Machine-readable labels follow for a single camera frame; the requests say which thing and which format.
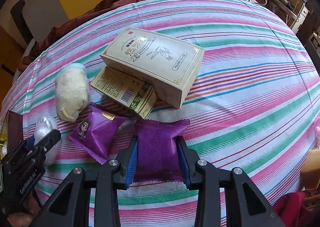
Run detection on purple snack packet with figure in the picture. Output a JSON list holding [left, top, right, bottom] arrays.
[[69, 102, 128, 165]]

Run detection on cream rolled sock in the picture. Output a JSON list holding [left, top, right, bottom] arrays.
[[55, 63, 90, 122]]

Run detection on striped bed sheet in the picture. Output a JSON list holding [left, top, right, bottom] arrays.
[[0, 0, 320, 227]]

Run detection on wooden wardrobe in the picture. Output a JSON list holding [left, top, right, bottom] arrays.
[[0, 27, 24, 102]]

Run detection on small green medicine box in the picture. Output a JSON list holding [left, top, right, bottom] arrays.
[[91, 66, 157, 119]]

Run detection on beige medicine box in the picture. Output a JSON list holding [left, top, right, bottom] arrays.
[[100, 27, 204, 109]]

